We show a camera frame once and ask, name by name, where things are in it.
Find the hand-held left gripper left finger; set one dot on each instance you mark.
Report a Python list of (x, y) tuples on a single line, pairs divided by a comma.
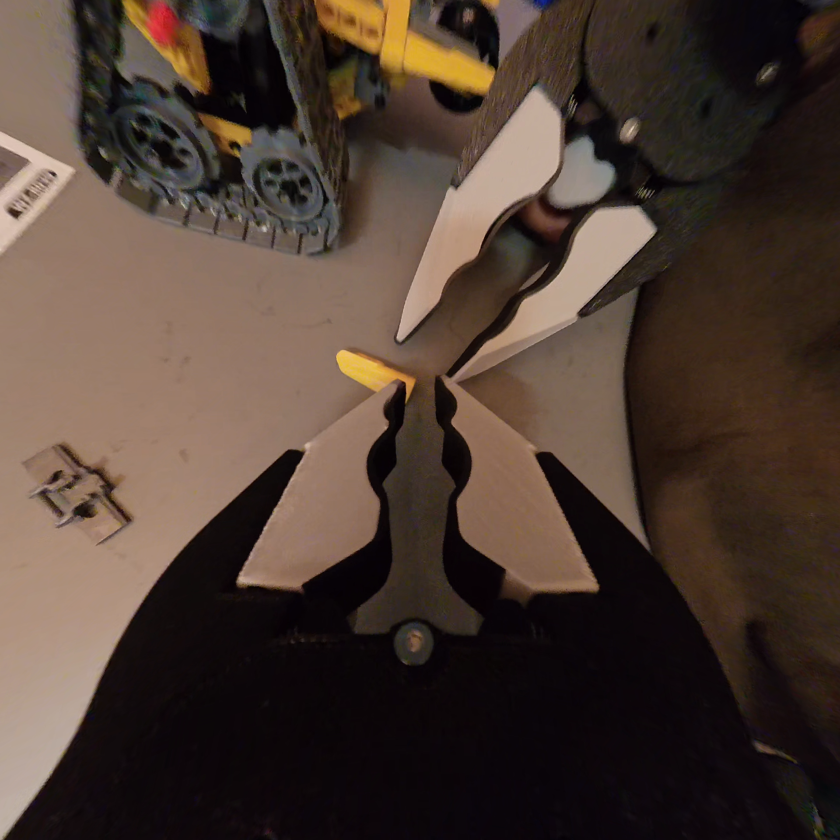
[(308, 518)]

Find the yellow toy brick beam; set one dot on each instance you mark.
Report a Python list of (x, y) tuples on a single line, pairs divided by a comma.
[(364, 371)]

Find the white printed paper sheet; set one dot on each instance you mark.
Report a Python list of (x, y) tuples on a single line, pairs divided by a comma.
[(23, 187)]

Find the yellow black toy brick vehicle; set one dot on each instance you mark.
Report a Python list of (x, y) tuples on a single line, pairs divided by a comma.
[(197, 144)]

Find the grey toy track link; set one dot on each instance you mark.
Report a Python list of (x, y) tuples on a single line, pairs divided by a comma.
[(75, 492)]

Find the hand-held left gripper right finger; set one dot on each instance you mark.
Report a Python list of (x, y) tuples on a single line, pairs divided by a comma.
[(518, 518)]

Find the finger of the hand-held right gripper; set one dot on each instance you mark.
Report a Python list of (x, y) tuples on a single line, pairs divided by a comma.
[(584, 269), (492, 177)]

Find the person's brown clothing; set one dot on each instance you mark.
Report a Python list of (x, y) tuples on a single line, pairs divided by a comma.
[(735, 426)]

